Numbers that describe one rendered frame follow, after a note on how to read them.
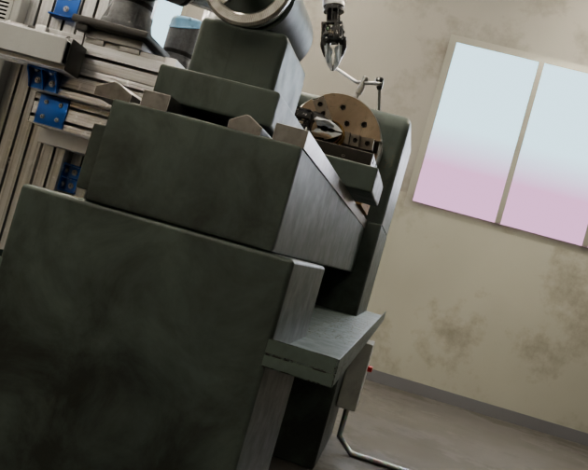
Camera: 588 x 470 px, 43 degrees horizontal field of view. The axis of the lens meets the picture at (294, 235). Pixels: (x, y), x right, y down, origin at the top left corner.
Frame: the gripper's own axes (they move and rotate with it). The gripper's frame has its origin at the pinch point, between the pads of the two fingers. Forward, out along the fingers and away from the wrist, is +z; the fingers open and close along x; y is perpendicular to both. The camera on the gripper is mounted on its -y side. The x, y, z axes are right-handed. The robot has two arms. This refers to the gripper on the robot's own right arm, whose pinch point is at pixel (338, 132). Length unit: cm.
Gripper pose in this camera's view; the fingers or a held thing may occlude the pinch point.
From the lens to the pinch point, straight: 231.3
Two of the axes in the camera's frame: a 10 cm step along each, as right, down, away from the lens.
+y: -1.7, -0.7, -9.8
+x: 2.7, -9.6, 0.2
